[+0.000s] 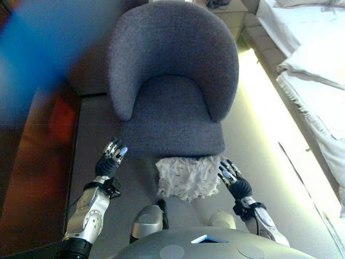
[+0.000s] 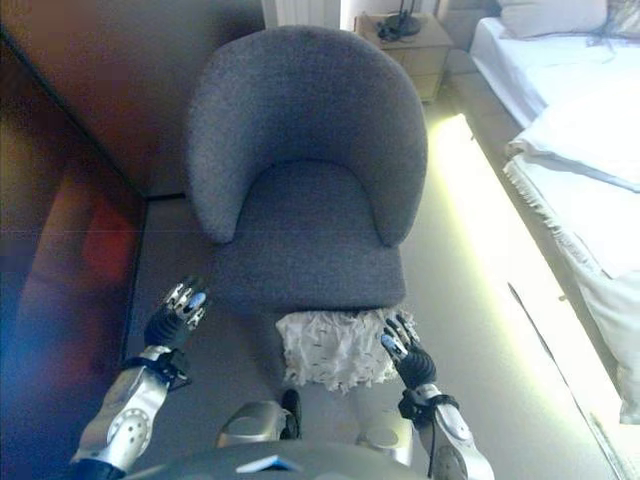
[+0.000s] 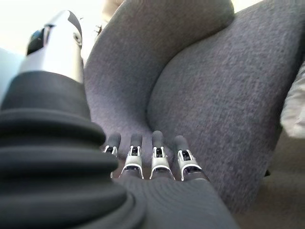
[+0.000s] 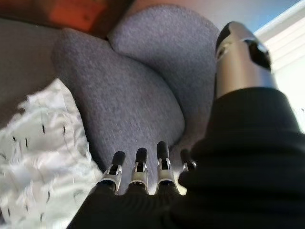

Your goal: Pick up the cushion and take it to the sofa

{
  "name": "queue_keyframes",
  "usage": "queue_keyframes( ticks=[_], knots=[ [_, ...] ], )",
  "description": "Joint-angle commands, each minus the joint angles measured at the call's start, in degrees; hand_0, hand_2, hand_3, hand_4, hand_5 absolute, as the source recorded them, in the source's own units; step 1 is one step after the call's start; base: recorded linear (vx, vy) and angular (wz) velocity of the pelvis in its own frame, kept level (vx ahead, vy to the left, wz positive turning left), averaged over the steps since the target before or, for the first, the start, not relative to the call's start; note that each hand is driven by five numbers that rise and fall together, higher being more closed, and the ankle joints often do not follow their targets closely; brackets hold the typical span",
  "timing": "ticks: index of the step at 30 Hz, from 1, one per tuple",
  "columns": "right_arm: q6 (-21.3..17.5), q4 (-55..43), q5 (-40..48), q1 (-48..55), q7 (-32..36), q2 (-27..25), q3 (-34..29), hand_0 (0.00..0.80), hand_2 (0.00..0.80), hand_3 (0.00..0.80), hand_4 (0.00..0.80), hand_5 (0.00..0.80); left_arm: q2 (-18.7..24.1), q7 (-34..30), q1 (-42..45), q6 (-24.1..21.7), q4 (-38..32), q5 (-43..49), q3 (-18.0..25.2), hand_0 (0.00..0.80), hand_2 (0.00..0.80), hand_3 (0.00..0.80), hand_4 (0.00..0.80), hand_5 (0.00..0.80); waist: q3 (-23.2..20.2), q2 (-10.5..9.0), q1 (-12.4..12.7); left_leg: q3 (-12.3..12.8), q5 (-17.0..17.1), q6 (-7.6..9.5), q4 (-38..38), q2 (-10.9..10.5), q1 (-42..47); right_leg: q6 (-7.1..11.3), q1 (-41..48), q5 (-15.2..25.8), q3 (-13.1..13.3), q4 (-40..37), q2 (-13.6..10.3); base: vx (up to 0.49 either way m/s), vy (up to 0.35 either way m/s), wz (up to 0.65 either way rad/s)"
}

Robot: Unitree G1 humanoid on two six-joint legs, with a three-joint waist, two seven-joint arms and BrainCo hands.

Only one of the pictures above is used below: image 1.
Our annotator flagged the silver robot leg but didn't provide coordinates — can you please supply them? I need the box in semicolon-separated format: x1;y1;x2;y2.
130;199;169;242
207;210;237;230

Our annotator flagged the white bed pillow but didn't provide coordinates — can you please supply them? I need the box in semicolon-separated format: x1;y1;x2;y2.
277;40;345;90

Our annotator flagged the silver left robot leg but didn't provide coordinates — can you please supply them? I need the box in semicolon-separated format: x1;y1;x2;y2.
130;199;169;242

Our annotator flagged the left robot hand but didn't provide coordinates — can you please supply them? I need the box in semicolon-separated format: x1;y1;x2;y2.
94;138;128;180

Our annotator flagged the silver right robot leg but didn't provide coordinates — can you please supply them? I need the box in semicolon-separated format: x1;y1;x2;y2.
207;210;237;230

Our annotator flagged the wooden nightstand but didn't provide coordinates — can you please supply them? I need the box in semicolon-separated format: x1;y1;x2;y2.
207;0;249;41

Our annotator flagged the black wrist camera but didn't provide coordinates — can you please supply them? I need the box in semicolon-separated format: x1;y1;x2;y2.
233;201;245;216
103;179;121;198

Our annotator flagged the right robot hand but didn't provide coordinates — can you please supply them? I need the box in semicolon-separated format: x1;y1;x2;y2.
217;159;253;202

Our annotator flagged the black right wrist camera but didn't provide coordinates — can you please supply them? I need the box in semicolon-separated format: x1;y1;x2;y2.
233;201;245;216

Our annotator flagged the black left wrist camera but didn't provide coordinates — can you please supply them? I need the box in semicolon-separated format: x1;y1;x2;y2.
103;179;121;198

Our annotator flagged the white fringed cushion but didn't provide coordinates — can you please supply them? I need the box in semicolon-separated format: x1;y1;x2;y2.
155;155;223;202

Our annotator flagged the grey fabric armchair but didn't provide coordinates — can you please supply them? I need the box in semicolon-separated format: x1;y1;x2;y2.
107;3;240;159

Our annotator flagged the silver robot torso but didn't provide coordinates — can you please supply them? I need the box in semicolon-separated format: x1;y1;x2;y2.
107;229;316;259

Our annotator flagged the bed with white linen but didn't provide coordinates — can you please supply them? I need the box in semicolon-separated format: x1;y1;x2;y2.
239;0;345;259

